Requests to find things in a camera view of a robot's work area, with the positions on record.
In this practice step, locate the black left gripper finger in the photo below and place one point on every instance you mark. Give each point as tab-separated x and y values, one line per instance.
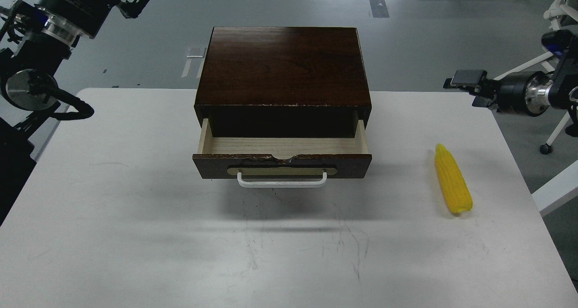
132	9

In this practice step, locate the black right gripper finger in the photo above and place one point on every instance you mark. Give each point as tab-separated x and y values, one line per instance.
468	80

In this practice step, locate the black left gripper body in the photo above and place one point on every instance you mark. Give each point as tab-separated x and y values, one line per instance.
88	15

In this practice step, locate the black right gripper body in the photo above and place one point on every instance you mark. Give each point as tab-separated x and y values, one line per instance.
485	94

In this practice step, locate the yellow corn cob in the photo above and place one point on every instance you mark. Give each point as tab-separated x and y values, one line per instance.
454	188

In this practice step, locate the wooden drawer with white handle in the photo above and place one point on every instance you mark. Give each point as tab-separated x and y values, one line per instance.
267	162

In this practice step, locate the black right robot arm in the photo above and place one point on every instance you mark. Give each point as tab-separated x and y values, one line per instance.
529	92

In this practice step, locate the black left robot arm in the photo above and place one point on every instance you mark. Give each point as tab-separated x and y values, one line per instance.
45	33

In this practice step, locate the dark wooden drawer cabinet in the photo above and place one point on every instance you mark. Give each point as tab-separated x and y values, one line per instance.
303	82

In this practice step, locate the white office chair base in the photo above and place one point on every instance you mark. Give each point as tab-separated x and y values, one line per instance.
562	14

